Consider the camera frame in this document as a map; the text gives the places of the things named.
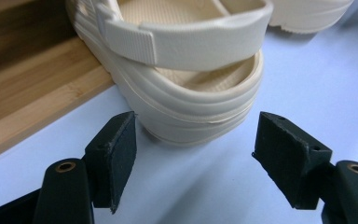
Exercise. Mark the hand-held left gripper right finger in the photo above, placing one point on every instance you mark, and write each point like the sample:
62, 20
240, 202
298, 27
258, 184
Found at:
286, 158

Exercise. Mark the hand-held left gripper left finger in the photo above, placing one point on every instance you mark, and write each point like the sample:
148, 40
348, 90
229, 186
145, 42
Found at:
118, 155

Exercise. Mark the cream foam clog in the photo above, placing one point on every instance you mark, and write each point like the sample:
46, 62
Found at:
307, 15
183, 102

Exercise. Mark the three-tier wooden shoe rack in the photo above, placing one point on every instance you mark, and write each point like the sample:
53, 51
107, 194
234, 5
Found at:
28, 90

